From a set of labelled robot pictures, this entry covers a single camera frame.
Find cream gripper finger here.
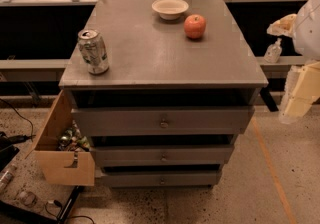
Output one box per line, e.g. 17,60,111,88
267,14,297,37
279,61,320,124

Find red apple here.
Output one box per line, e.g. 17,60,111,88
184,14,206,39

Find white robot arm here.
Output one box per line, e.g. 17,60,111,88
267,0,320,124

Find silver green 7up can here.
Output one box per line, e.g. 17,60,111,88
78,29,109,75

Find clear sanitizer bottle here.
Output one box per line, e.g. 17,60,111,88
264,38,282,63

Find white bowl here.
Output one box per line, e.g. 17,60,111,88
152,0,189,20

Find grey drawer cabinet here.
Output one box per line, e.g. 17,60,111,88
60,0,267,187

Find snack items in box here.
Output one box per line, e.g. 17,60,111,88
58,122,90,152

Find wooden side box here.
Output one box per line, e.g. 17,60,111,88
30,91,95,186

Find clear plastic bottle on floor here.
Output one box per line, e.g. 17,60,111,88
0,164,17,193

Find black cable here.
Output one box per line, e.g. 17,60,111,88
0,97,36,142

